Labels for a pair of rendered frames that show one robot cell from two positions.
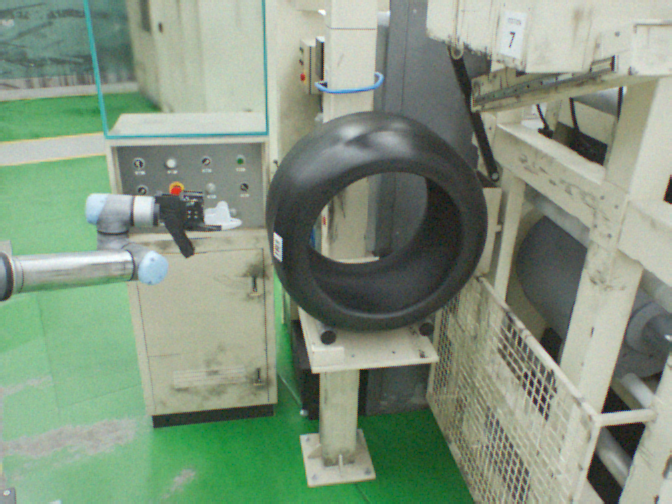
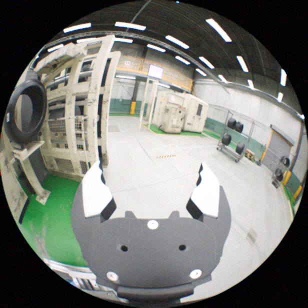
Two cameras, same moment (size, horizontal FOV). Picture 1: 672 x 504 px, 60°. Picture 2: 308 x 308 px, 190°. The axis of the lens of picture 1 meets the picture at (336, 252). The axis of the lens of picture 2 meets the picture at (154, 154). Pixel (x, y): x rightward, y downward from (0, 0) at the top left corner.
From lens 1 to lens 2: 0.76 m
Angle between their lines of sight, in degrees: 81
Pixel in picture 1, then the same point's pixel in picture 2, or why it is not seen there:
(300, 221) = (13, 104)
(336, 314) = (22, 135)
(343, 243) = not seen: hidden behind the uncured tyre
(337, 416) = (36, 184)
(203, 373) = (14, 202)
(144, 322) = not seen: outside the picture
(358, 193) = (19, 115)
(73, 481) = not seen: outside the picture
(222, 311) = (6, 180)
